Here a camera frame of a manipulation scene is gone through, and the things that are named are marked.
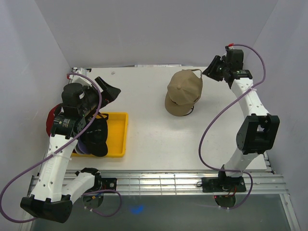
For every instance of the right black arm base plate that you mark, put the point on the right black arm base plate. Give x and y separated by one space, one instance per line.
216 185

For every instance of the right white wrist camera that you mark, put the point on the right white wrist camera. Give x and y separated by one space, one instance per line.
229 47

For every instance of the aluminium frame rail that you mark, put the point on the aluminium frame rail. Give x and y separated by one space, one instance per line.
164 154

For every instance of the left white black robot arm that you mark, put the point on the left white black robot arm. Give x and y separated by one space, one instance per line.
49 199

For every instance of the red baseball cap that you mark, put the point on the red baseball cap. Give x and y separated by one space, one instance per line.
52 114

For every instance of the purple cap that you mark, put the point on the purple cap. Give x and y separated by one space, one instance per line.
81 148

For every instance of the black NY baseball cap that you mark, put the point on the black NY baseball cap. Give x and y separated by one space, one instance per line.
95 137

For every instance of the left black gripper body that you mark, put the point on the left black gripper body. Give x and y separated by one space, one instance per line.
92 98

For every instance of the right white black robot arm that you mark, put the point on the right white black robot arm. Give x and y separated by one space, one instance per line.
259 128

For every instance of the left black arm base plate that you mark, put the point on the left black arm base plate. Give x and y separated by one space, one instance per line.
108 184

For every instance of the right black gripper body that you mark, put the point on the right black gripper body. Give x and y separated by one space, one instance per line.
226 67

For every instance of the beige baseball cap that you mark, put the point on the beige baseball cap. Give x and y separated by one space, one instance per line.
183 92

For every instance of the yellow plastic tray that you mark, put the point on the yellow plastic tray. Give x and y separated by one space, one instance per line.
117 133

